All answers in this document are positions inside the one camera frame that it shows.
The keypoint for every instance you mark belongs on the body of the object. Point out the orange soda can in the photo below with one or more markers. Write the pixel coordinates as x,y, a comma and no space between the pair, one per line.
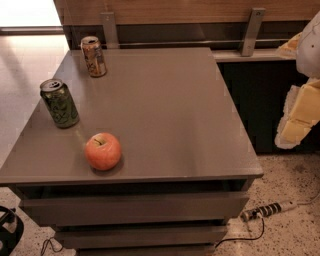
93,56

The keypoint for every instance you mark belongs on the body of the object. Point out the red apple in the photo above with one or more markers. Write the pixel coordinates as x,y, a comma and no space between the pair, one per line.
103,151

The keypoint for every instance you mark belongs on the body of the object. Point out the green soda can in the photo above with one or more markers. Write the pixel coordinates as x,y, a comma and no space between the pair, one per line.
59,103

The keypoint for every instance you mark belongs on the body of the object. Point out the black object at corner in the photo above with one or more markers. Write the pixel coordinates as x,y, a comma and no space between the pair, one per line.
11,230

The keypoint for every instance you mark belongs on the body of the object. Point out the grey drawer cabinet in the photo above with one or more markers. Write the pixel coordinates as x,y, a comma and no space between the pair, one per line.
186,162

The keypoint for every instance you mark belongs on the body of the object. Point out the white power strip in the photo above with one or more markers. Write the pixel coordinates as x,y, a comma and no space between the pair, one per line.
268,210

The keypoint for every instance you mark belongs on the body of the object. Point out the left metal bracket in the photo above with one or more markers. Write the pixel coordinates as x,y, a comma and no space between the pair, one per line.
110,30

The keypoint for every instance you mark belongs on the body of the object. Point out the horizontal metal rail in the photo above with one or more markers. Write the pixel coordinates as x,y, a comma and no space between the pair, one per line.
216,44

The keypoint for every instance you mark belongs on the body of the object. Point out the right metal bracket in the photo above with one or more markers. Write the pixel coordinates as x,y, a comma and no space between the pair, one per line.
252,30

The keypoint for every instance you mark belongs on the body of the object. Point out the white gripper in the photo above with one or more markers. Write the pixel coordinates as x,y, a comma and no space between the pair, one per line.
310,50

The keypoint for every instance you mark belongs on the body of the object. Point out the metal bracket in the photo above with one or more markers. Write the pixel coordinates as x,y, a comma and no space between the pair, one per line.
110,30
252,30

